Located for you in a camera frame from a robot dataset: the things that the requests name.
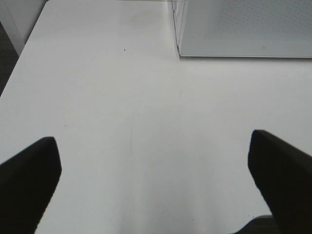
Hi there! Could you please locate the white microwave oven body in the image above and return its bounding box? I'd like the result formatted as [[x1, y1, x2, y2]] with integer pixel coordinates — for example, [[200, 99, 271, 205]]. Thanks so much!
[[171, 0, 188, 55]]

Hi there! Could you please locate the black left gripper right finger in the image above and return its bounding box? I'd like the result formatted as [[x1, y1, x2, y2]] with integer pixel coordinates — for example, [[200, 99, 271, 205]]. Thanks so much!
[[248, 130, 312, 234]]

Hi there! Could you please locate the white microwave door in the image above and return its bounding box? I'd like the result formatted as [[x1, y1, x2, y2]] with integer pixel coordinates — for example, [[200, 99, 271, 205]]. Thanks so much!
[[181, 0, 312, 58]]

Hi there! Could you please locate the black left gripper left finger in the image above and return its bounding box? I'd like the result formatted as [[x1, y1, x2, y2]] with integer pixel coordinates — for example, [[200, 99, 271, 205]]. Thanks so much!
[[0, 136, 62, 234]]

